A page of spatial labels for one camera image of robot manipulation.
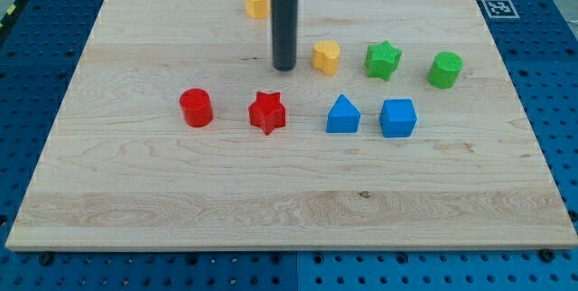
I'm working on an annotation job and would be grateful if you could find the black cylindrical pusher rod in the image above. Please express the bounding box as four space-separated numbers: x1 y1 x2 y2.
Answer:
271 0 298 71

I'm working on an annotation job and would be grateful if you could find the yellow hexagon block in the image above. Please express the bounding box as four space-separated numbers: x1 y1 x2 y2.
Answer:
245 0 270 19

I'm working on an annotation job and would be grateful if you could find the yellow heart block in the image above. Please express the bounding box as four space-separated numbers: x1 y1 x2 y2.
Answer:
312 40 340 76

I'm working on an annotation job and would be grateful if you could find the red star block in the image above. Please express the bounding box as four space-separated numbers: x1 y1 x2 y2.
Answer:
248 91 286 135

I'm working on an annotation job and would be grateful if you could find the green star block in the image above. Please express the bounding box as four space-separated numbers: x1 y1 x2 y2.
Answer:
364 41 403 81

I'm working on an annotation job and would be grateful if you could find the blue triangle block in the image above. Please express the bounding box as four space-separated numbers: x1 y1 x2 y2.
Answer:
326 94 361 133

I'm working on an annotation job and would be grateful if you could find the red cylinder block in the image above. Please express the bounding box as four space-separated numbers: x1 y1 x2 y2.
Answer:
179 88 213 127

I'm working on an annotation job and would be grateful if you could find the blue cube block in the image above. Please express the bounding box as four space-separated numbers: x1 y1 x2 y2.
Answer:
379 99 417 138

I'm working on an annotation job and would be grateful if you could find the wooden board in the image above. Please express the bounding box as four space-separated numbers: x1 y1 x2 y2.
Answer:
6 0 577 252

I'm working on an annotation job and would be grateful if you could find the green cylinder block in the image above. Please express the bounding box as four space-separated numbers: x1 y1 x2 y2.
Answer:
427 51 463 89

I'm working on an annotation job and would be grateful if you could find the white fiducial marker tag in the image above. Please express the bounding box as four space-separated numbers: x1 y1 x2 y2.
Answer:
481 0 519 19

